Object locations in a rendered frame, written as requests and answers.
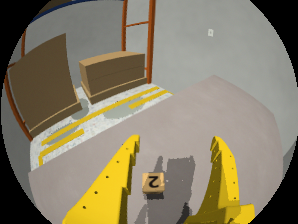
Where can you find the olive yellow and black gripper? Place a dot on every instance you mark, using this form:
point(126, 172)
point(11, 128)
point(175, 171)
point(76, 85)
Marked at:
point(105, 202)

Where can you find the tan number cube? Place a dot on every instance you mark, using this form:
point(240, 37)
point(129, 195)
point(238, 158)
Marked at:
point(153, 183)

